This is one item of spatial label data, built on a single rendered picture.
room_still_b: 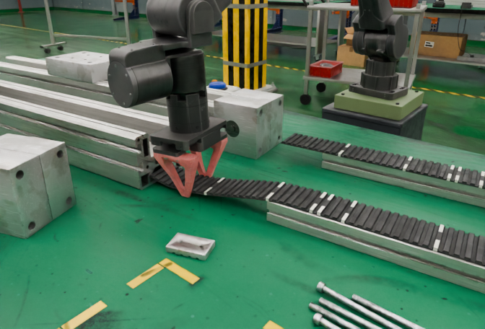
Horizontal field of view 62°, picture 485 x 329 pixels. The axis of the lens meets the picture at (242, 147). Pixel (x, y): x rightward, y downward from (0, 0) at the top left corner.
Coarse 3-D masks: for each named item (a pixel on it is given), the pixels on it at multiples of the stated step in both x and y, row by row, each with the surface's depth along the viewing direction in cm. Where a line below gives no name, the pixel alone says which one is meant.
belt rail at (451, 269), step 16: (272, 208) 52; (288, 208) 51; (288, 224) 51; (304, 224) 50; (320, 224) 49; (336, 224) 48; (336, 240) 48; (352, 240) 47; (368, 240) 46; (384, 240) 45; (384, 256) 46; (400, 256) 44; (416, 256) 43; (432, 256) 42; (448, 256) 42; (432, 272) 43; (448, 272) 42; (464, 272) 42; (480, 272) 40; (480, 288) 41
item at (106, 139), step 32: (0, 96) 78; (32, 96) 81; (64, 96) 78; (0, 128) 78; (32, 128) 72; (64, 128) 68; (96, 128) 62; (128, 128) 61; (160, 128) 64; (96, 160) 64; (128, 160) 60
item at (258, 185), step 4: (256, 180) 58; (260, 180) 58; (264, 180) 57; (252, 184) 57; (256, 184) 57; (260, 184) 56; (264, 184) 57; (248, 188) 56; (252, 188) 56; (256, 188) 55; (260, 188) 55; (244, 192) 55; (248, 192) 55; (252, 192) 54; (240, 196) 54; (244, 196) 54; (248, 196) 53
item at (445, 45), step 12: (348, 36) 536; (432, 36) 475; (444, 36) 468; (456, 36) 467; (348, 48) 536; (420, 48) 487; (432, 48) 479; (444, 48) 472; (456, 48) 464; (348, 60) 540; (360, 60) 531
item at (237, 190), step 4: (244, 180) 59; (248, 180) 59; (252, 180) 58; (240, 184) 58; (244, 184) 58; (248, 184) 57; (236, 188) 56; (240, 188) 56; (244, 188) 56; (232, 192) 55; (236, 192) 55; (240, 192) 55; (228, 196) 55; (232, 196) 55; (236, 196) 54
